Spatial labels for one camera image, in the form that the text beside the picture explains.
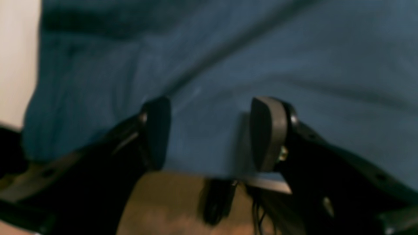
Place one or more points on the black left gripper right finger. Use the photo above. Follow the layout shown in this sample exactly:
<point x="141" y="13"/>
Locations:
<point x="336" y="191"/>

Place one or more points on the dark blue t-shirt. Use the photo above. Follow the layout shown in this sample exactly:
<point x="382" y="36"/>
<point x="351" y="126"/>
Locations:
<point x="349" y="67"/>

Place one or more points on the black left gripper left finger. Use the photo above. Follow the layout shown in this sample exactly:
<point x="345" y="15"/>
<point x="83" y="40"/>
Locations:
<point x="85" y="192"/>

